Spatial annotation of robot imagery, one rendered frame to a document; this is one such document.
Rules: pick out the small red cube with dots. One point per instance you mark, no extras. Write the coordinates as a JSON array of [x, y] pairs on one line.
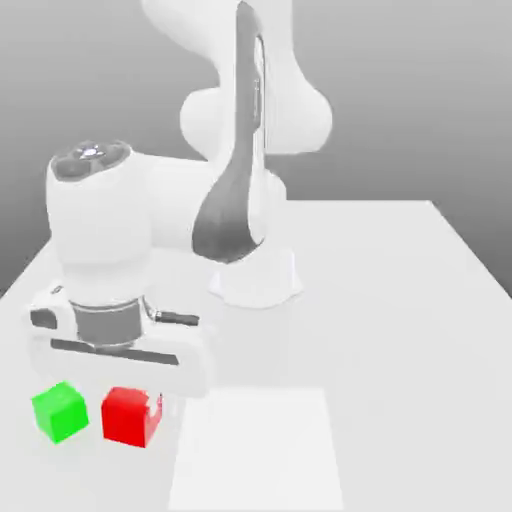
[[126, 416]]

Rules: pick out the small green cube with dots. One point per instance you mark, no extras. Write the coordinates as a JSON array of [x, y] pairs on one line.
[[60, 412]]

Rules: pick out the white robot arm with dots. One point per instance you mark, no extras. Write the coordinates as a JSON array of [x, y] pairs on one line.
[[104, 224]]

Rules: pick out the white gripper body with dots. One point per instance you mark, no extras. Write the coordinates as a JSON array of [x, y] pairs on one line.
[[120, 370]]

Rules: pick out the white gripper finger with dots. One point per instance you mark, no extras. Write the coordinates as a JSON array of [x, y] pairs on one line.
[[156, 404]]

